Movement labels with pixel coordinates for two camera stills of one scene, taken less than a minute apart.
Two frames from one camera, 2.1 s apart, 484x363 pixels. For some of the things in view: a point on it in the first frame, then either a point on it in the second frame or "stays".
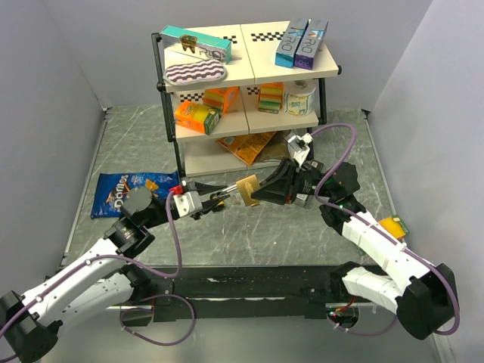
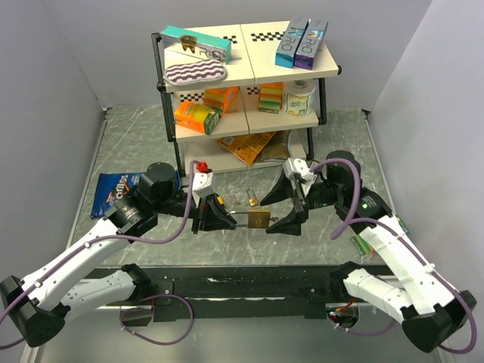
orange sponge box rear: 220,98 stays
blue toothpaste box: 288,45 stays
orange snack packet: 246,147 stays
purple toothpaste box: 309,44 stays
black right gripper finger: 280,192 -> 290,224
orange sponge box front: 197,116 stays
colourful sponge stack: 271,97 stays
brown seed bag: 276,148 stays
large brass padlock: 247,186 -> 257,218
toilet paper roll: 299,97 stays
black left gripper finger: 207,206 -> 212,224
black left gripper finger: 201,188 -> 216,207
